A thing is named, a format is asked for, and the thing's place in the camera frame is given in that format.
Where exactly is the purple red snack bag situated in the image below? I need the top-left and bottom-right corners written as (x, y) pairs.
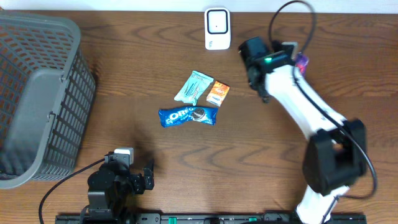
top-left (295, 52), bottom-right (309, 77)

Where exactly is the small orange snack box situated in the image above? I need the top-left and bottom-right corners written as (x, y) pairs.
top-left (206, 81), bottom-right (230, 106)

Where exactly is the blue Oreo cookie pack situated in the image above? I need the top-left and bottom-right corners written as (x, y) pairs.
top-left (158, 106), bottom-right (218, 128)

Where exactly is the teal snack packet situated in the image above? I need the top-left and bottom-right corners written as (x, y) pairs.
top-left (174, 71), bottom-right (214, 106)

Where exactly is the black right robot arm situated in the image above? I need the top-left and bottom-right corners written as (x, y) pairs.
top-left (238, 37), bottom-right (367, 223)

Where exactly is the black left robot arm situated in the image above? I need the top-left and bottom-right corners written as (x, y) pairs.
top-left (79, 152), bottom-right (154, 224)

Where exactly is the grey plastic mesh basket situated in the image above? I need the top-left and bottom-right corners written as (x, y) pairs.
top-left (1, 11), bottom-right (96, 189)

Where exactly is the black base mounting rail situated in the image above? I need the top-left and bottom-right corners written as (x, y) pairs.
top-left (55, 212), bottom-right (368, 224)

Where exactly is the black left camera cable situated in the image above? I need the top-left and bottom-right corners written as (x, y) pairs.
top-left (38, 157), bottom-right (106, 224)

